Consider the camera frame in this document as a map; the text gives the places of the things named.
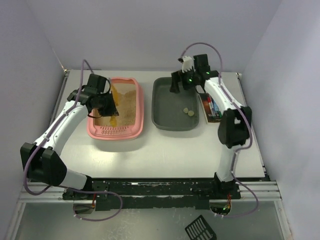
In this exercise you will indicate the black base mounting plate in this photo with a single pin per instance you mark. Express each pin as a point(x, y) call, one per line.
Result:
point(107, 200)

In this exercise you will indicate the dark grey plastic tray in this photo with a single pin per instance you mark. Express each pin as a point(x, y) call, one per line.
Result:
point(167, 107)

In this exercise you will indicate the black slotted spatula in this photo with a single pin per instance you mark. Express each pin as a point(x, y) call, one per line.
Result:
point(199, 229)

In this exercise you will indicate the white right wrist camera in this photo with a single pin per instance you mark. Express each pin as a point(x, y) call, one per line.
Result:
point(187, 63)

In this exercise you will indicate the dark hardcover book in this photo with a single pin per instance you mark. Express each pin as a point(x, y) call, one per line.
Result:
point(210, 115)

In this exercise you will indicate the aluminium frame rail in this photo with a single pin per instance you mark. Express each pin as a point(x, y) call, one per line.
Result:
point(200, 189)

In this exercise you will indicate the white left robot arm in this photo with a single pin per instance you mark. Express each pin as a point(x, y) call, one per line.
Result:
point(41, 159)

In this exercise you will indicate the pink litter box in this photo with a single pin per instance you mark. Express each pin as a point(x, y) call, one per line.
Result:
point(108, 133)

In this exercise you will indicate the light blue correction tape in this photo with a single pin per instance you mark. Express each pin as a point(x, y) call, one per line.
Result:
point(215, 107)

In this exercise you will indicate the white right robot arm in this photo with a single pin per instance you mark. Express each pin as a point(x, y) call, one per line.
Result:
point(235, 124)

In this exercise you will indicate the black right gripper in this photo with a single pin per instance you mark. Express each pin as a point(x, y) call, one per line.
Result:
point(177, 76)

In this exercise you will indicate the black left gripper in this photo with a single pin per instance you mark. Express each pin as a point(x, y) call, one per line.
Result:
point(110, 105)

